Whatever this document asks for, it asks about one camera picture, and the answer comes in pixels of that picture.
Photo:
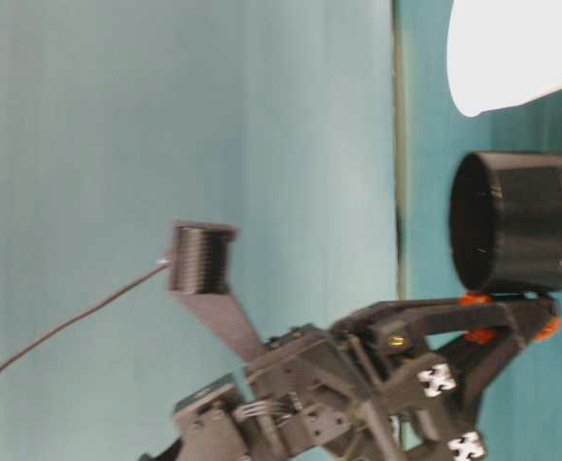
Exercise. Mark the white paper cup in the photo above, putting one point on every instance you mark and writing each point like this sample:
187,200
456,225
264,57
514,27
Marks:
511,48

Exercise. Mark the blue-green table cloth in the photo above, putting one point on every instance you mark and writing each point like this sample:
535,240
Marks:
501,408

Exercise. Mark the blue-green backdrop sheet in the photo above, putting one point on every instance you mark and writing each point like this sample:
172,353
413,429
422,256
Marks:
117,120

